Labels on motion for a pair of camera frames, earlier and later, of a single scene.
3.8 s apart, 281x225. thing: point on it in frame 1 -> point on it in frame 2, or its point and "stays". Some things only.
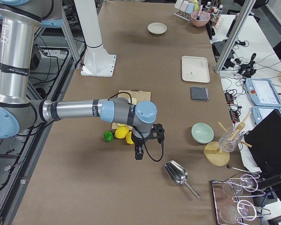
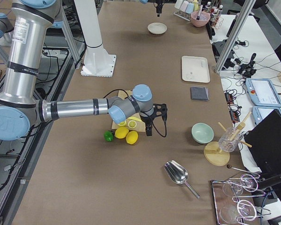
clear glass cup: (230, 139) stays
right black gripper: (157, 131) -> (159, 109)
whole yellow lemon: (121, 132) stays
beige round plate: (157, 28) stays
